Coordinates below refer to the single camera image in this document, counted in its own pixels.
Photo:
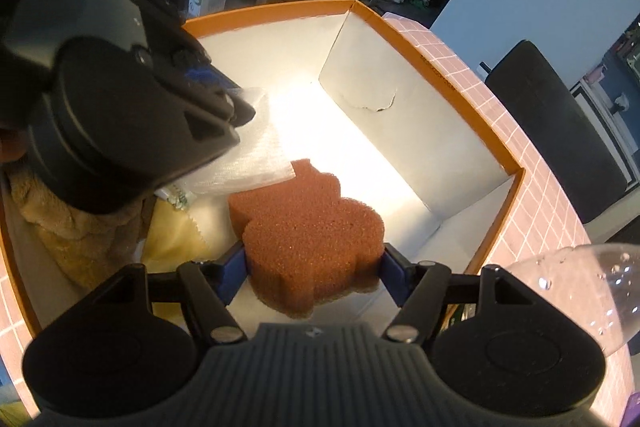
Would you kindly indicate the yellow cloth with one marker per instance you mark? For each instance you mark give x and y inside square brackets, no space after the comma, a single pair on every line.
[170,232]

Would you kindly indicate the white green printed packet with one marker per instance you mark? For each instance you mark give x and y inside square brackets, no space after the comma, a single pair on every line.
[176,198]

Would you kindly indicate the brown shaped sponge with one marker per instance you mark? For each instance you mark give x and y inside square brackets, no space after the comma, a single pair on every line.
[300,232]

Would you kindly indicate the black chair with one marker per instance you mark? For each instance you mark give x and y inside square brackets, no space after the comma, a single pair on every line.
[550,132]

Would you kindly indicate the purple packet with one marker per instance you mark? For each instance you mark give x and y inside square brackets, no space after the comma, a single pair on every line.
[634,412]

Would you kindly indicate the white mesh cloth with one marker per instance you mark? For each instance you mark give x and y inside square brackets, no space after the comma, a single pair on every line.
[250,157]

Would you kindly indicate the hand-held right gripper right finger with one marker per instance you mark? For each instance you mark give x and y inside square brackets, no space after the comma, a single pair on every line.
[393,277]

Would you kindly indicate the pink checked tablecloth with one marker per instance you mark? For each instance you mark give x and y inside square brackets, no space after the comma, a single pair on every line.
[540,217]

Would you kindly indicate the tan plush towel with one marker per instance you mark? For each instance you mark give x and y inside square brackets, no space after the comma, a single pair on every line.
[60,237]

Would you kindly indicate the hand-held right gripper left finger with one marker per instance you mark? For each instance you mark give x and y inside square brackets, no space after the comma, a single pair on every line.
[233,274]

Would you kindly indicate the clear plastic water bottle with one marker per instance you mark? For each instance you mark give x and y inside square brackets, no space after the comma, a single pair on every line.
[590,287]

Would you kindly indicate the orange cardboard box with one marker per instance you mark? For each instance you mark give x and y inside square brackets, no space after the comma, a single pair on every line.
[425,132]

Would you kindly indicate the person's left hand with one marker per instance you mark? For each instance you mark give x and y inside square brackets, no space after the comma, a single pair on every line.
[9,147]

